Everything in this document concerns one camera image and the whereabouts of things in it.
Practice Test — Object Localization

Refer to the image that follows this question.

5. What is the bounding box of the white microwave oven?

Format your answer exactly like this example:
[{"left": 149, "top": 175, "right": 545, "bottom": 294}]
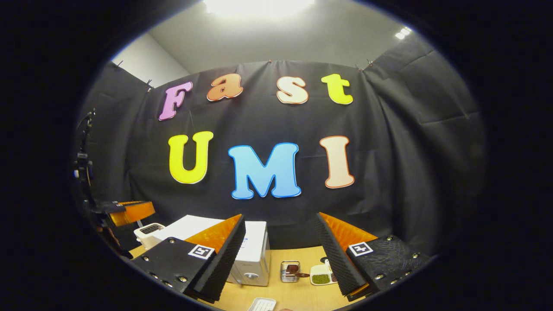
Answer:
[{"left": 153, "top": 215, "right": 271, "bottom": 286}]

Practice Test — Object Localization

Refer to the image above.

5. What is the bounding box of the large ceiling light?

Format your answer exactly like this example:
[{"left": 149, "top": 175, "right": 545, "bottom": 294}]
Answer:
[{"left": 203, "top": 0, "right": 316, "bottom": 20}]

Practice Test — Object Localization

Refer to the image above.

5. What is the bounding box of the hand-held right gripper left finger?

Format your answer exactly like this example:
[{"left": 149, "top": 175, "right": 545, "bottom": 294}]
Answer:
[{"left": 132, "top": 215, "right": 247, "bottom": 303}]

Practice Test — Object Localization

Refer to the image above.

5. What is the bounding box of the white rectangular tray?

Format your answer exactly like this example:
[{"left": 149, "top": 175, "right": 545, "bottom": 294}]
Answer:
[{"left": 248, "top": 297, "right": 277, "bottom": 311}]

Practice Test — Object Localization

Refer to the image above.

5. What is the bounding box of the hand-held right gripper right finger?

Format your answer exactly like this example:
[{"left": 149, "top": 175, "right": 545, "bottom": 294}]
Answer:
[{"left": 314, "top": 212, "right": 432, "bottom": 303}]

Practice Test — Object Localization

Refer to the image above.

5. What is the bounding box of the metal wire basket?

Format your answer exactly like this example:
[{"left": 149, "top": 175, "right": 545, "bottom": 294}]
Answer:
[{"left": 280, "top": 260, "right": 301, "bottom": 283}]

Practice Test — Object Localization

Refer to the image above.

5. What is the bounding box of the white divided dish with beans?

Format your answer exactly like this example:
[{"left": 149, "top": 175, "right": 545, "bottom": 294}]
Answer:
[{"left": 310, "top": 259, "right": 338, "bottom": 286}]

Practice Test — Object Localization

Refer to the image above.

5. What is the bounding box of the brown spoon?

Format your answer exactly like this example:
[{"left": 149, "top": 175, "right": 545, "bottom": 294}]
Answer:
[{"left": 286, "top": 264, "right": 311, "bottom": 278}]

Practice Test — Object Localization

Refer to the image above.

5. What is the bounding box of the white toaster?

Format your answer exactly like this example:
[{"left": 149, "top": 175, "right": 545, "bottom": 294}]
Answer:
[{"left": 134, "top": 223, "right": 166, "bottom": 250}]

